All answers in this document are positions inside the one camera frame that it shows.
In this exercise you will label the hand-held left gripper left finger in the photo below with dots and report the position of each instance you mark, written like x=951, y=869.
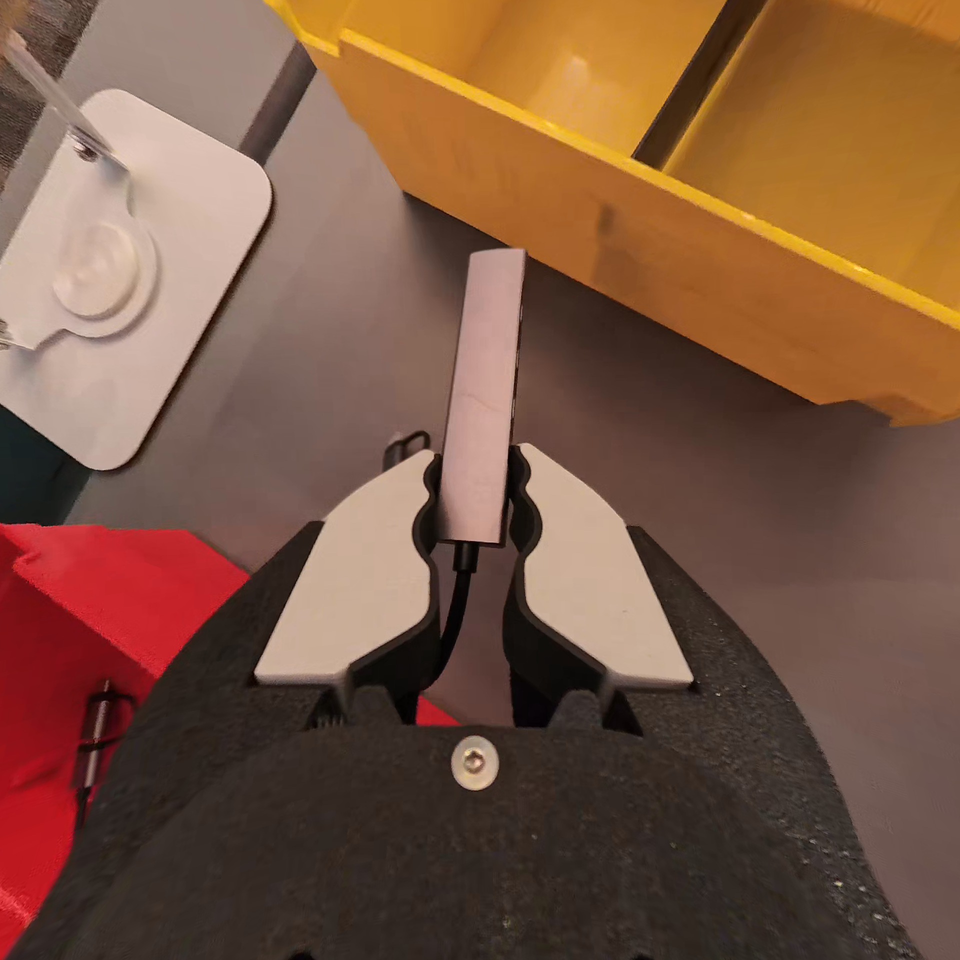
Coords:
x=352, y=577

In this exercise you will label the red plastic bin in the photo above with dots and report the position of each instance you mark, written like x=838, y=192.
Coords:
x=90, y=615

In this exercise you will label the grey USB hub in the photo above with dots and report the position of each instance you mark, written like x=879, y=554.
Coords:
x=484, y=390

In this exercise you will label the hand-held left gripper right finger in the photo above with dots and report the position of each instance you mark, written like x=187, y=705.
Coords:
x=592, y=585

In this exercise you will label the yellow plastic bin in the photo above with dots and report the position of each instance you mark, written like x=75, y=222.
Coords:
x=600, y=225

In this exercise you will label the white stand base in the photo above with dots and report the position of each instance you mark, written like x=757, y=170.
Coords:
x=187, y=247

